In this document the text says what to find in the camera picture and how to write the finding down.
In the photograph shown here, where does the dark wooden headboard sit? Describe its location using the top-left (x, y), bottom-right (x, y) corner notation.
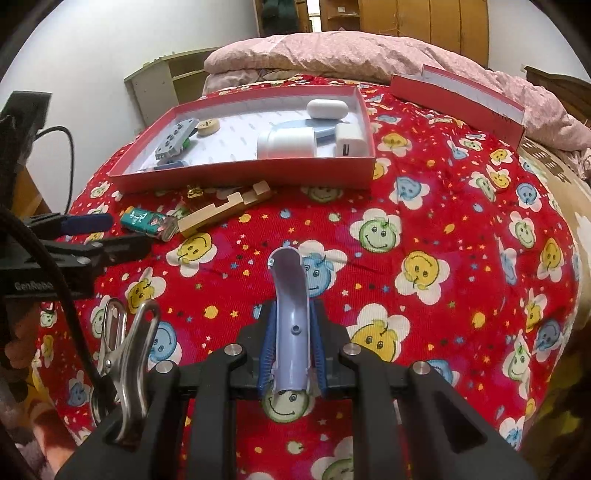
top-left (524, 66), bottom-right (591, 125)

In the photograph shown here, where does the white cylindrical case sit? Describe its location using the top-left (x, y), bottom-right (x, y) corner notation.
top-left (257, 128), bottom-right (317, 160)

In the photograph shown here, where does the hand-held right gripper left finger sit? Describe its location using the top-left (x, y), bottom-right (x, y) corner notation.
top-left (55, 302), bottom-right (279, 480)

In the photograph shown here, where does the pink quilt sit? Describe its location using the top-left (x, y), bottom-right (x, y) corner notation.
top-left (203, 31), bottom-right (591, 153)

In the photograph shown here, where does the white charger cube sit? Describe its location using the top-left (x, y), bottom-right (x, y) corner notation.
top-left (334, 122), bottom-right (371, 158)

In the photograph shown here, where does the metal spring clamp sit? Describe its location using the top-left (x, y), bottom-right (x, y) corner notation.
top-left (91, 298), bottom-right (161, 445)

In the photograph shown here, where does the grey plastic block with holes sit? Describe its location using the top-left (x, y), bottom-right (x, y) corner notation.
top-left (154, 118), bottom-right (200, 163)

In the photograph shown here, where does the notched wooden piece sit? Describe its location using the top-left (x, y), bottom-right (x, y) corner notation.
top-left (177, 180), bottom-right (273, 239)

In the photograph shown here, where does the black device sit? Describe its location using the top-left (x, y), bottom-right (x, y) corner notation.
top-left (0, 91), bottom-right (53, 164)

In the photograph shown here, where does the orange wooden furniture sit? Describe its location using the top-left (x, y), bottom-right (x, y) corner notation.
top-left (9, 161), bottom-right (49, 217)

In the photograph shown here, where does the blue curved plastic piece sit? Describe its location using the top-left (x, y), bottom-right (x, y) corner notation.
top-left (267, 246), bottom-right (315, 398)

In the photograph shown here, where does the red cardboard box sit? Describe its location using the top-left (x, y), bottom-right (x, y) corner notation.
top-left (107, 84), bottom-right (376, 195)

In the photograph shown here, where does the thick black cable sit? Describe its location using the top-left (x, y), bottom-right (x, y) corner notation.
top-left (0, 205), bottom-right (118, 416)

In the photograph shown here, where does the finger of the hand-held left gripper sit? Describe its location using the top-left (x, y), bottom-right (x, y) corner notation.
top-left (25, 213), bottom-right (114, 239)
top-left (44, 233), bottom-right (154, 271)

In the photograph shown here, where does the red cardboard box lid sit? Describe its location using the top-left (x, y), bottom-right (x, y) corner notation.
top-left (389, 64), bottom-right (527, 147)

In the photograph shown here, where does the thin black cable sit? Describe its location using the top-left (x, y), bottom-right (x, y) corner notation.
top-left (34, 126), bottom-right (77, 215)

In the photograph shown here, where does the white earbuds case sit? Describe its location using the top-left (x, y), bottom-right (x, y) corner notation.
top-left (306, 98), bottom-right (348, 121)

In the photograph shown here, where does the red smiley flower blanket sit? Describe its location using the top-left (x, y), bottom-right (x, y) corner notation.
top-left (30, 74), bottom-right (583, 480)

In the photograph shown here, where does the blue heart-shaped plastic piece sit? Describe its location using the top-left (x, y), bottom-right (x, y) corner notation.
top-left (276, 119), bottom-right (335, 145)

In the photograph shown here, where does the pale green open shelf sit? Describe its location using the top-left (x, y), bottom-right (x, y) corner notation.
top-left (124, 46), bottom-right (221, 128)

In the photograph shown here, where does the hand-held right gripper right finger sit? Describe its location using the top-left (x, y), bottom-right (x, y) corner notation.
top-left (308, 301), bottom-right (536, 480)

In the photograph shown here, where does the wooden wardrobe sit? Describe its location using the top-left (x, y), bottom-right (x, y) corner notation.
top-left (318, 0), bottom-right (490, 68)

